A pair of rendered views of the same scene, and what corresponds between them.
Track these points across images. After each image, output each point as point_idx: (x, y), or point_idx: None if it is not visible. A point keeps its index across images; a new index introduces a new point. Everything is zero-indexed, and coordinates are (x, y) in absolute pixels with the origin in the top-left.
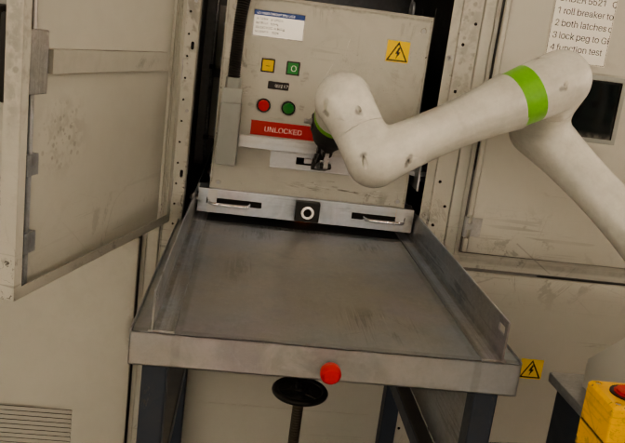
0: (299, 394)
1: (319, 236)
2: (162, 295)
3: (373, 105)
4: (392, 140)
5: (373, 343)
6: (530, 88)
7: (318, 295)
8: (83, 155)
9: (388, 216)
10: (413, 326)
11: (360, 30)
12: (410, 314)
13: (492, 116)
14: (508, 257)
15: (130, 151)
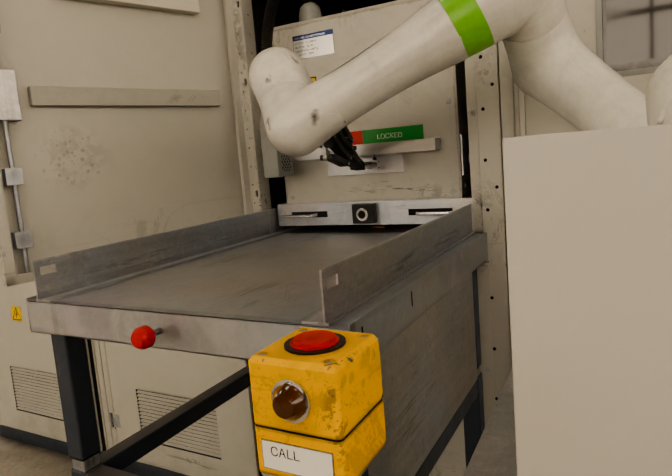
0: None
1: (370, 235)
2: (86, 274)
3: (288, 71)
4: (294, 98)
5: (210, 308)
6: (452, 0)
7: (255, 274)
8: (108, 175)
9: (445, 208)
10: (296, 294)
11: (382, 25)
12: (319, 285)
13: (408, 46)
14: None
15: (185, 174)
